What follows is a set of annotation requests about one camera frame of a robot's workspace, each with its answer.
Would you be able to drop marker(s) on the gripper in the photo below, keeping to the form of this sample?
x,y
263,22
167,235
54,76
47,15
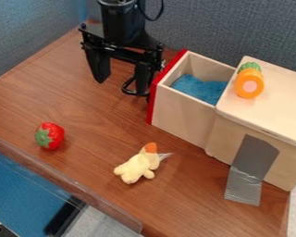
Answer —
x,y
121,40

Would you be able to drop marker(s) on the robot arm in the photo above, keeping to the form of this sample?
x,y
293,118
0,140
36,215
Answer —
x,y
119,14

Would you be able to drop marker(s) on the drawer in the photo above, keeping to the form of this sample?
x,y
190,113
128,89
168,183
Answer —
x,y
187,92

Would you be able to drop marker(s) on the blue cloth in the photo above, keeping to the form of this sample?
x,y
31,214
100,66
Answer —
x,y
200,88

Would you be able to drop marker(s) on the red toy strawberry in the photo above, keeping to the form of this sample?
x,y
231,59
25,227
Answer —
x,y
50,135

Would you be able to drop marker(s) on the yellow plush duck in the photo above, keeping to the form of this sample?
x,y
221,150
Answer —
x,y
139,165

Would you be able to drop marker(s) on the orange toy carrot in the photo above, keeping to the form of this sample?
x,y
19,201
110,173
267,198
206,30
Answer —
x,y
249,81

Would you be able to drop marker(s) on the cabinet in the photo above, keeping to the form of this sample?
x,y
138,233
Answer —
x,y
261,123

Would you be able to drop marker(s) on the grey tape strip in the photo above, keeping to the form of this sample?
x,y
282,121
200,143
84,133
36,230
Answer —
x,y
252,171

